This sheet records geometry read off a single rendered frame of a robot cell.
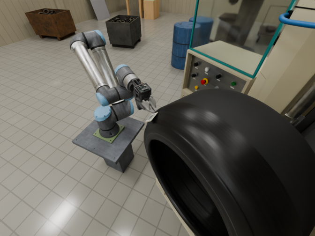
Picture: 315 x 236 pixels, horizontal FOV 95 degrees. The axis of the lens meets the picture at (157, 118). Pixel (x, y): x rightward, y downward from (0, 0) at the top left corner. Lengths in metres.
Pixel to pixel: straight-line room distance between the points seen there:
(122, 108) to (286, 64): 1.09
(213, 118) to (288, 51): 0.32
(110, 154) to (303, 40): 1.29
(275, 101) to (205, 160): 0.38
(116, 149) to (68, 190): 0.88
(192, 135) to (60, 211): 1.80
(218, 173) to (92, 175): 1.78
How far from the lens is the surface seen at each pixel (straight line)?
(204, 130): 0.35
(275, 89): 0.63
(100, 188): 1.92
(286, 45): 0.59
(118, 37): 4.97
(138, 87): 0.74
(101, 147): 1.42
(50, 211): 2.06
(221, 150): 0.34
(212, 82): 1.25
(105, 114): 1.27
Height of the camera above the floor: 1.72
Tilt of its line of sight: 46 degrees down
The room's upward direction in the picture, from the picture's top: straight up
